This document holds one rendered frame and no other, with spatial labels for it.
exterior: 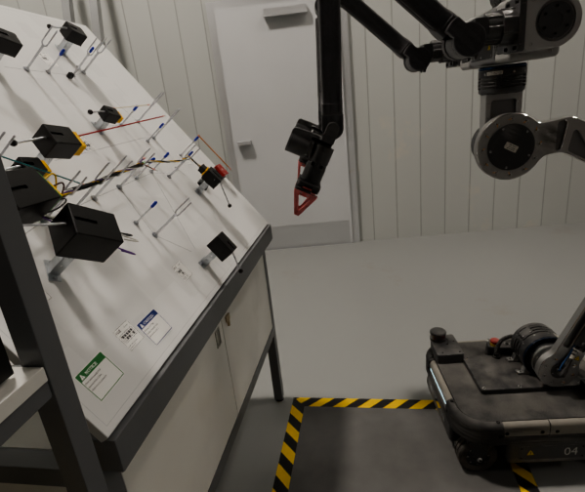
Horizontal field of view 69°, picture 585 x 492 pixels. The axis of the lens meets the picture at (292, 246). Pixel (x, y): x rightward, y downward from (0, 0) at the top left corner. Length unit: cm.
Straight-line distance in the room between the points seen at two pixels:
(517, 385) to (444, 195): 260
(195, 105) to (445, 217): 250
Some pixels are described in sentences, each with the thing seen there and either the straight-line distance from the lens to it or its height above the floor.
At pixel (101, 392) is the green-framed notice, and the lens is 80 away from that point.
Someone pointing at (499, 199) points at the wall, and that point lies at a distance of 435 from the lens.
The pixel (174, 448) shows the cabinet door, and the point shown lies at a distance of 106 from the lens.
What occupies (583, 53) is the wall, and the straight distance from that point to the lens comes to 450.
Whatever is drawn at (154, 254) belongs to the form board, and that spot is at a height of 102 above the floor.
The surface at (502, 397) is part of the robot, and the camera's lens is 180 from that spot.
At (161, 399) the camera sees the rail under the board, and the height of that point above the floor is 82.
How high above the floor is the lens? 133
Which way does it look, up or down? 19 degrees down
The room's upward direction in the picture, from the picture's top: 6 degrees counter-clockwise
